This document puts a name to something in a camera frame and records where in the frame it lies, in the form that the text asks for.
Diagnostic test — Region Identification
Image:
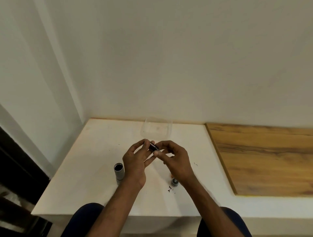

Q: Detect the person's leg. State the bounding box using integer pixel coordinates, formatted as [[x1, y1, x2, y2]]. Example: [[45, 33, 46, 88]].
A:
[[197, 207, 253, 237], [61, 203, 105, 237]]

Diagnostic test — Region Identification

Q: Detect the wooden board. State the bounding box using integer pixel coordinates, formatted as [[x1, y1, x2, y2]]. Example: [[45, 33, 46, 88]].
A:
[[205, 123, 313, 197]]

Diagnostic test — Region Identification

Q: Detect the person's right leg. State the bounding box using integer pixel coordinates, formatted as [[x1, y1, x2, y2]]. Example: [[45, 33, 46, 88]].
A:
[[197, 207, 253, 237]]

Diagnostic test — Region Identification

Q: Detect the grey flashlight tube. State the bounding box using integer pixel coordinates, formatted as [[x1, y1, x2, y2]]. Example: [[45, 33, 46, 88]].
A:
[[114, 163, 125, 186]]

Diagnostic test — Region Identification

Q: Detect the person's left hand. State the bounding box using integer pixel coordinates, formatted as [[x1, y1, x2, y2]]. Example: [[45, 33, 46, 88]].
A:
[[122, 139, 157, 189]]

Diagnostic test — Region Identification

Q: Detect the dark furniture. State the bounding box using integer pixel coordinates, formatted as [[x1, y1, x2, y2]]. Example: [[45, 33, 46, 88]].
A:
[[0, 126, 53, 237]]

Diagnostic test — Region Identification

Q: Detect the person's left forearm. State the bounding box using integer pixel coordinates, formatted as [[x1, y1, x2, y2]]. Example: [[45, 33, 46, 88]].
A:
[[86, 178, 145, 237]]

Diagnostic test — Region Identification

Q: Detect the person's left leg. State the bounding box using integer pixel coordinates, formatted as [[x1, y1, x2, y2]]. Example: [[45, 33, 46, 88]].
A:
[[61, 203, 105, 237]]

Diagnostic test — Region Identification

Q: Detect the person's right hand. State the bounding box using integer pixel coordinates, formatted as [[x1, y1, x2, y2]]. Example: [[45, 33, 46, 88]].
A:
[[153, 140, 196, 185]]

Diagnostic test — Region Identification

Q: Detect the clear plastic container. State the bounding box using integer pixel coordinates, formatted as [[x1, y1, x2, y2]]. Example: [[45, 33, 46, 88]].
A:
[[141, 117, 173, 147]]

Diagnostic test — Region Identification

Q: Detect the person's right forearm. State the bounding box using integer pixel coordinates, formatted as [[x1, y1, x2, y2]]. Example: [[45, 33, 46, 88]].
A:
[[180, 176, 245, 237]]

